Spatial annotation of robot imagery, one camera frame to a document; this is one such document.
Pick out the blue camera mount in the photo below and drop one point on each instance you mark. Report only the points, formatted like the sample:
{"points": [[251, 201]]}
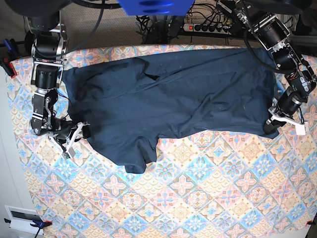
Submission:
{"points": [[156, 7]]}

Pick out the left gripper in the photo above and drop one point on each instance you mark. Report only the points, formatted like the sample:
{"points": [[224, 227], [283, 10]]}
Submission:
{"points": [[287, 109]]}

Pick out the blue clamp back left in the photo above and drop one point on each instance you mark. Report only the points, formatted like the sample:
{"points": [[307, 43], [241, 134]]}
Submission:
{"points": [[12, 53]]}

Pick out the blue clamp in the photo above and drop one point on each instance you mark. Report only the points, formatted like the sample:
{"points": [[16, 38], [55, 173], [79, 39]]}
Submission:
{"points": [[37, 224], [12, 53]]}

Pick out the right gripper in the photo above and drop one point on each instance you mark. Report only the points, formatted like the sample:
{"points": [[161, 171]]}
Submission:
{"points": [[66, 133]]}

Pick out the white power strip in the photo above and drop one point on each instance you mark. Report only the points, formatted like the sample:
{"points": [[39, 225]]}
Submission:
{"points": [[206, 28]]}

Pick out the dark blue t-shirt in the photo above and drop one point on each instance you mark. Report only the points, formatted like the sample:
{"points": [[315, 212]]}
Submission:
{"points": [[131, 103]]}

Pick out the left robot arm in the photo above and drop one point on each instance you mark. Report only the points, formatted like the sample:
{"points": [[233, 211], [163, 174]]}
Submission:
{"points": [[260, 19]]}

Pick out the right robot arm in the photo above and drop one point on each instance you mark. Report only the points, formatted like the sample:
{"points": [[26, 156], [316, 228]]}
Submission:
{"points": [[48, 50]]}

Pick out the white wall outlet box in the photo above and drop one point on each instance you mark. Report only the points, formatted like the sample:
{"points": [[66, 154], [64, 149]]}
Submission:
{"points": [[21, 219]]}

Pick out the colourful patterned tablecloth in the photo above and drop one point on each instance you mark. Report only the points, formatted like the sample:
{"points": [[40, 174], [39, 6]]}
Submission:
{"points": [[208, 185]]}

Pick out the blue clamp front left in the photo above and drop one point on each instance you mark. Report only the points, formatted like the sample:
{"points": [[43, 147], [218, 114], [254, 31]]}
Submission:
{"points": [[37, 224]]}

